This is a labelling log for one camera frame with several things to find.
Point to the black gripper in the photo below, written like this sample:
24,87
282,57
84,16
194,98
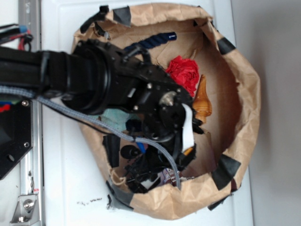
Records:
168,119

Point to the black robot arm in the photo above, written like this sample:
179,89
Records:
78,85

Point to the tan conch seashell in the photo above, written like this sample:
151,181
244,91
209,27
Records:
202,104

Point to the teal knitted cloth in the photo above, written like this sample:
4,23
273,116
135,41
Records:
115,118

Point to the red paper flower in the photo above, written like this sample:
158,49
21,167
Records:
185,73

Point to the brown paper bag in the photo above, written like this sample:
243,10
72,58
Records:
232,85

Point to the aluminium frame rail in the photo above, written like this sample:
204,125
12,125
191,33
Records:
31,166

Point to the black mount plate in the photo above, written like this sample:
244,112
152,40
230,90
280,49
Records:
15,134

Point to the metal corner bracket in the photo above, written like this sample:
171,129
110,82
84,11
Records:
27,212

